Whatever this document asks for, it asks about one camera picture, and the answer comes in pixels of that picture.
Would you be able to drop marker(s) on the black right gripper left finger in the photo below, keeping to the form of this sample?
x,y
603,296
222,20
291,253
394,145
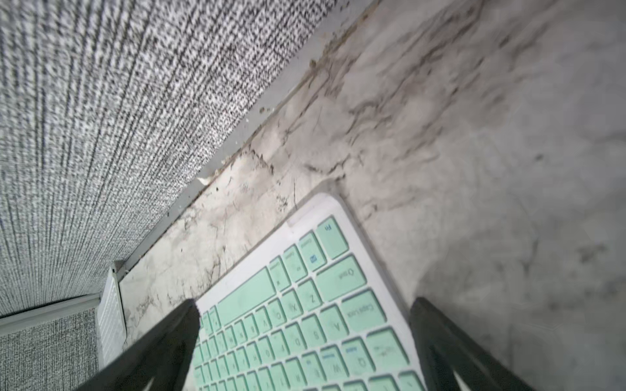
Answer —
x,y
159,360

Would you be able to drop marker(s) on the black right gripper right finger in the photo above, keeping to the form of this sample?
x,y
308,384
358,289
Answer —
x,y
450,359

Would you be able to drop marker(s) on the green key keyboard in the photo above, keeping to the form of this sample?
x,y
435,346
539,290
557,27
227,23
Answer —
x,y
308,309

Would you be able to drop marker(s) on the white keyboard at back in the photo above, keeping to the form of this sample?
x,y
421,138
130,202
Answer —
x,y
110,322

